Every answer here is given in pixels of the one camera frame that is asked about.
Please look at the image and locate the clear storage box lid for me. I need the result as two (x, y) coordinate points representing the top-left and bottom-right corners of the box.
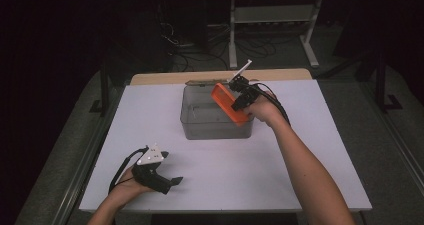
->
(184, 78), (249, 87)

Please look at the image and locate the person's right hand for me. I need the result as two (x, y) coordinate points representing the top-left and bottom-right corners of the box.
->
(244, 91), (287, 128)

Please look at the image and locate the tangle of black floor cables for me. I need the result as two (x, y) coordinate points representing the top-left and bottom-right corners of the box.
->
(156, 4), (278, 73)

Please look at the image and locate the clear grey storage box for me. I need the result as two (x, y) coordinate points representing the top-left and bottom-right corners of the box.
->
(179, 82), (256, 141)

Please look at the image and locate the person's left hand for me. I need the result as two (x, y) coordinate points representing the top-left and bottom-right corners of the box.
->
(108, 169), (155, 203)

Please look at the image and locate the black metal stand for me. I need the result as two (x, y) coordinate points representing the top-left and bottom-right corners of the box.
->
(374, 51), (404, 114)
(89, 61), (111, 116)

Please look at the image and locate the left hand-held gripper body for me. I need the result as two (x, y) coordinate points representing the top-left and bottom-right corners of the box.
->
(131, 144), (171, 195)

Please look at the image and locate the aluminium rail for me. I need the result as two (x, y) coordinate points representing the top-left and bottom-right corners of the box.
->
(53, 84), (124, 225)
(363, 81), (424, 189)

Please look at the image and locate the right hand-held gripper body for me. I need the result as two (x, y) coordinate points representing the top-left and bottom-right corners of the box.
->
(228, 59), (259, 101)

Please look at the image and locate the orange phone case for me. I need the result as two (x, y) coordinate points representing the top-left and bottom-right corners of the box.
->
(210, 82), (251, 127)

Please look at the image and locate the white metal stand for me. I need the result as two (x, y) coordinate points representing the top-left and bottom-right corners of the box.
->
(228, 0), (325, 69)

